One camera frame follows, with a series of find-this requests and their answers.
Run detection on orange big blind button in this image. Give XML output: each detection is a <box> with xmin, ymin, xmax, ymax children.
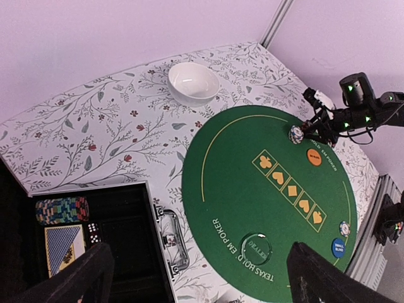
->
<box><xmin>307</xmin><ymin>148</ymin><xmax>322</xmax><ymax>167</ymax></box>

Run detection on clear acrylic dealer button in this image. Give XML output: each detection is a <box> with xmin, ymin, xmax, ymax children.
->
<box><xmin>241</xmin><ymin>232</ymin><xmax>273</xmax><ymax>266</ymax></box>

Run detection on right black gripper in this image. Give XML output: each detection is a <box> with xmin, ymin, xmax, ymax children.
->
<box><xmin>301</xmin><ymin>109</ymin><xmax>347</xmax><ymax>147</ymax></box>

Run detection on blue small blind button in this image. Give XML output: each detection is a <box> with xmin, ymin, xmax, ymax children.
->
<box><xmin>331</xmin><ymin>238</ymin><xmax>345</xmax><ymax>259</ymax></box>

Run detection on white chip stack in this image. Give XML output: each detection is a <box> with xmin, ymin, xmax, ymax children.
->
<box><xmin>288</xmin><ymin>125</ymin><xmax>304</xmax><ymax>145</ymax></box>
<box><xmin>339</xmin><ymin>221</ymin><xmax>350</xmax><ymax>237</ymax></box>

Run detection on aluminium poker chip case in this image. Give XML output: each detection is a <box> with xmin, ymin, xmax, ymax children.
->
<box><xmin>1</xmin><ymin>165</ymin><xmax>189</xmax><ymax>302</ymax></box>

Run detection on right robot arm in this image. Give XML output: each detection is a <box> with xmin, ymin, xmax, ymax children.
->
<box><xmin>300</xmin><ymin>72</ymin><xmax>403</xmax><ymax>147</ymax></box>

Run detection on poker chips back row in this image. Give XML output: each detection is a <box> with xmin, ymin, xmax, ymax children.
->
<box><xmin>35</xmin><ymin>197</ymin><xmax>90</xmax><ymax>225</ymax></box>

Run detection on round green poker mat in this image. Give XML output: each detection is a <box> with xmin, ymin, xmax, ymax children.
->
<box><xmin>181</xmin><ymin>105</ymin><xmax>357</xmax><ymax>302</ymax></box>

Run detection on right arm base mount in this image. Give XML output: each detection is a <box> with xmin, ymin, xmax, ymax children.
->
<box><xmin>373</xmin><ymin>194</ymin><xmax>403</xmax><ymax>246</ymax></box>

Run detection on red and black dice row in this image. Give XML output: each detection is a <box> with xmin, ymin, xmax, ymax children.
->
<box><xmin>86</xmin><ymin>222</ymin><xmax>102</xmax><ymax>247</ymax></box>

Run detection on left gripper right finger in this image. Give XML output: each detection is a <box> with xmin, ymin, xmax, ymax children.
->
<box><xmin>287</xmin><ymin>242</ymin><xmax>392</xmax><ymax>303</ymax></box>

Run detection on card deck in case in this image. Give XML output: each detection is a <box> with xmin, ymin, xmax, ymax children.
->
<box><xmin>44</xmin><ymin>225</ymin><xmax>85</xmax><ymax>278</ymax></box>

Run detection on white ceramic bowl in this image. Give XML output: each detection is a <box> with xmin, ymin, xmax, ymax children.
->
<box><xmin>167</xmin><ymin>62</ymin><xmax>220</xmax><ymax>108</ymax></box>

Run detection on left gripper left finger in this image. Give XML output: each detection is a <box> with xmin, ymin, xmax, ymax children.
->
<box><xmin>18</xmin><ymin>243</ymin><xmax>114</xmax><ymax>302</ymax></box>

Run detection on right aluminium frame post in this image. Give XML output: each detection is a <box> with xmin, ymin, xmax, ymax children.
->
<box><xmin>260</xmin><ymin>0</ymin><xmax>295</xmax><ymax>50</ymax></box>

